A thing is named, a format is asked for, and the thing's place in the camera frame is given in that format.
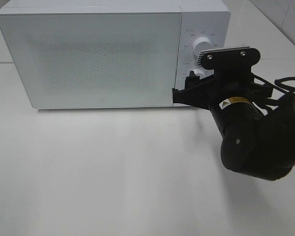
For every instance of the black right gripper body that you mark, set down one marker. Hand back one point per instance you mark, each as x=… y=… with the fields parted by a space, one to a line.
x=232 y=95

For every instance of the upper white power knob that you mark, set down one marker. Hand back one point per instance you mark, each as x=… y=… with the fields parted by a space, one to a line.
x=201 y=43

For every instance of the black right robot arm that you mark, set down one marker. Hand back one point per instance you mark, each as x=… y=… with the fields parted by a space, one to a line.
x=258 y=132

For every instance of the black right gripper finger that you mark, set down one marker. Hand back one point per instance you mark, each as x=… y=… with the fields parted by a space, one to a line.
x=191 y=80
x=195 y=96

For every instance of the white microwave door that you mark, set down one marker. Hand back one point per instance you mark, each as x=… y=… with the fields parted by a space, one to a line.
x=95 y=60

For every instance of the white microwave oven body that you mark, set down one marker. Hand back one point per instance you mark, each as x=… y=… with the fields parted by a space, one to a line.
x=197 y=17

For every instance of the white timer knob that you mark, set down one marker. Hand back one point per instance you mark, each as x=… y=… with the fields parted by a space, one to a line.
x=198 y=72

